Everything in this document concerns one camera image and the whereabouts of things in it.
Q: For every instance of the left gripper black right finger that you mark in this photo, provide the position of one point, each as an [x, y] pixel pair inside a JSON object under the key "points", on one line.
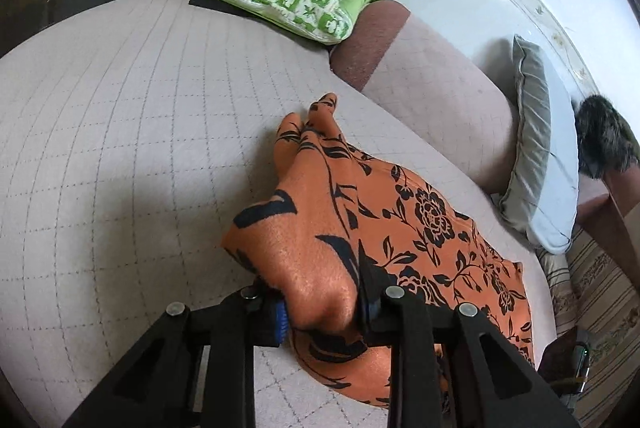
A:
{"points": [[450, 366]]}

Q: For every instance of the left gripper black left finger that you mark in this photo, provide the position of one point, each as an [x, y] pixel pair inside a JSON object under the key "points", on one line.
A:
{"points": [[191, 368]]}

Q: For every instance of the orange black floral garment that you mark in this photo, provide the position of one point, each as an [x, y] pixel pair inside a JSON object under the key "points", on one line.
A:
{"points": [[336, 207]]}

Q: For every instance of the striped beige blanket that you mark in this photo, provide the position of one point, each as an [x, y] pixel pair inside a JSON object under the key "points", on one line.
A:
{"points": [[590, 291]]}

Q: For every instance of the light blue grey pillow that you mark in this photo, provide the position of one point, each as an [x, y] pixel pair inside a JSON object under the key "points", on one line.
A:
{"points": [[541, 199]]}

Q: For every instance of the dark furry cushion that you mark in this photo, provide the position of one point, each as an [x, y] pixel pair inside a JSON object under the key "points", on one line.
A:
{"points": [[604, 138]]}

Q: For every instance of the pink quilted bed cover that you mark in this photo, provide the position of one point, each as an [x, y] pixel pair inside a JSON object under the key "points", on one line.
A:
{"points": [[131, 135]]}

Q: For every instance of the pink quilted bed bolster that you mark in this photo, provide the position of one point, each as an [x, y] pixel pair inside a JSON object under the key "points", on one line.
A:
{"points": [[414, 73]]}

